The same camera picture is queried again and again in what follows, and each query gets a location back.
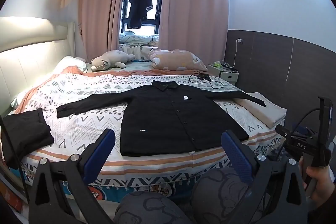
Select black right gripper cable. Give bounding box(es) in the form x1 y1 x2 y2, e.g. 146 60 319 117
291 107 322 135

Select white nightstand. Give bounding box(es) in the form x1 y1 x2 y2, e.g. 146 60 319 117
207 64 239 83

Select beige plush toy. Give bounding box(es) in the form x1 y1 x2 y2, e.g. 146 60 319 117
91 51 135 72

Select cream padded headboard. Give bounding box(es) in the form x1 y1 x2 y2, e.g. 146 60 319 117
0 17 76 119

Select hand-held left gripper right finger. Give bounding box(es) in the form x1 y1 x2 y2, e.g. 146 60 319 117
221 130 307 224

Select person's left leg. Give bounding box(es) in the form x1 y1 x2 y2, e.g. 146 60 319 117
113 191 193 224

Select beige folded cloth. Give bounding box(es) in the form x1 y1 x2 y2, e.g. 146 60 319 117
234 92 288 128

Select person's right forearm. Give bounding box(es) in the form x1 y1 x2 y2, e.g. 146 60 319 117
307 198 336 224

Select person's right hand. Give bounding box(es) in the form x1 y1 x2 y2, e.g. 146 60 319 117
301 165 336 210

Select cartoon printed bed sheet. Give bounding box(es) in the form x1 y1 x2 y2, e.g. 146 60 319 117
20 158 200 201

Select black button shirt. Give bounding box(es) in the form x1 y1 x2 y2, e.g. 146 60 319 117
56 80 267 157

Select black folded clothes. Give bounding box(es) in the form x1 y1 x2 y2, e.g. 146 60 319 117
0 108 54 170

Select crumpled light blue bedding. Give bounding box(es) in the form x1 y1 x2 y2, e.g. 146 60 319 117
119 31 160 47

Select bed with patterned quilt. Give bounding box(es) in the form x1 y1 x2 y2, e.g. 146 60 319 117
13 72 282 188

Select black device with cable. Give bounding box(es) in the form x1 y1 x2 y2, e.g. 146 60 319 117
189 71 223 89

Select white patterned quilt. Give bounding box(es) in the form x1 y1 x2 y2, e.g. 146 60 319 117
118 44 158 62

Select pink curtain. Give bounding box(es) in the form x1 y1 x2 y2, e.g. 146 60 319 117
159 0 233 67
78 0 132 62

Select white wall charger with cable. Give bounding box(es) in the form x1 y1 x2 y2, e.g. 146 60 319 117
223 38 244 68

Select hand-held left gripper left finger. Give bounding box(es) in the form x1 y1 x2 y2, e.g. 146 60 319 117
28 129 116 224

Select person's grey patterned trousers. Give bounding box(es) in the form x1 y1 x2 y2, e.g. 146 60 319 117
191 168 260 224

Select pink printed pillow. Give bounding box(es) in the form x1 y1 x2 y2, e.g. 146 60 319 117
148 49 208 72

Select dark hanging coat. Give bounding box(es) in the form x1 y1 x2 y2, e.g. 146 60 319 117
128 0 153 29

